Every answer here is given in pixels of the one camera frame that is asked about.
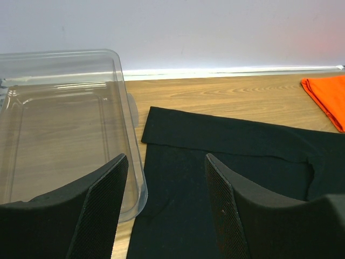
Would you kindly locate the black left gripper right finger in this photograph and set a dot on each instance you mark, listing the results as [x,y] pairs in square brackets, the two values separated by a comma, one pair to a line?
[254,222]

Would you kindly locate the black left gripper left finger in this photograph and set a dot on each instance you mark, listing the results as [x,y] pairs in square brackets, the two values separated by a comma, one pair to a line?
[78,220]

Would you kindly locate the black t-shirt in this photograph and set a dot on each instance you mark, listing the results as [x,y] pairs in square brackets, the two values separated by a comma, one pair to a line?
[177,220]

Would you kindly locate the clear plastic bin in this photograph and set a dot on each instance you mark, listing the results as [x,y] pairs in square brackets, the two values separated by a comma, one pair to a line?
[64,115]

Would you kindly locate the folded orange t-shirt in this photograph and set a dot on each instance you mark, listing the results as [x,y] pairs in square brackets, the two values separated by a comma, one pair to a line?
[328,94]

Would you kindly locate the aluminium frame rail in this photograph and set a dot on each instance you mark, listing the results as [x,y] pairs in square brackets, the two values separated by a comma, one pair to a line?
[158,74]

